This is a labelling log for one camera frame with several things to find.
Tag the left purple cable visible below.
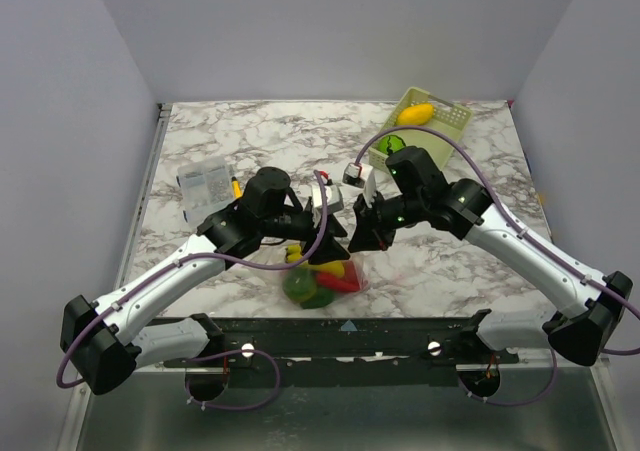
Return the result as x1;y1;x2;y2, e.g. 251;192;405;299
55;169;331;412

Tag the purple cable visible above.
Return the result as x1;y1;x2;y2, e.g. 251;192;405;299
55;169;331;412
354;125;640;406

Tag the clear plastic screw box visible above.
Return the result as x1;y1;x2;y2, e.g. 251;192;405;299
176;156;234;229

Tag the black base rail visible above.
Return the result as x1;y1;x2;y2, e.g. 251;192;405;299
165;311;519;388

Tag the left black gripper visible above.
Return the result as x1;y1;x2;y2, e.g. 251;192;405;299
260;207;351;264

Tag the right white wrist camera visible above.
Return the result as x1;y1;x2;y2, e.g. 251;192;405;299
342;162;375;189

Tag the green toy bell pepper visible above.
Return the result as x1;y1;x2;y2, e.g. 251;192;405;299
281;268;334;309

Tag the yellow toy lemon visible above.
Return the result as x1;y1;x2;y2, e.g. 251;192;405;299
396;102;435;126

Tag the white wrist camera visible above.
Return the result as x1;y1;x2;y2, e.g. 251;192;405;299
342;162;375;189
311;184;344;225

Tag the red toy chili pepper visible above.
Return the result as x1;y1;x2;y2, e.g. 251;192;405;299
314;272;369;294

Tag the clear zip top bag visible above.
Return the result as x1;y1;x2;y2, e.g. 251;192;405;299
280;258;369;310

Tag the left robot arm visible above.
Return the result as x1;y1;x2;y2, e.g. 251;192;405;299
56;167;348;395

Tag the cream plastic basket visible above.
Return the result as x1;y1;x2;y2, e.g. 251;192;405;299
367;87;472;172

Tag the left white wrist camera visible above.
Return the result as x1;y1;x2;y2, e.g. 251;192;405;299
311;184;344;225

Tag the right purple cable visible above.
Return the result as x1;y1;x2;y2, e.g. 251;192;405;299
354;125;640;406

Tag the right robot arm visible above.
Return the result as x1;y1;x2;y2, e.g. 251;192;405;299
343;146;633;366

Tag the yellow toy banana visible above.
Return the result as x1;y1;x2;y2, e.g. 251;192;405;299
285;244;345;278

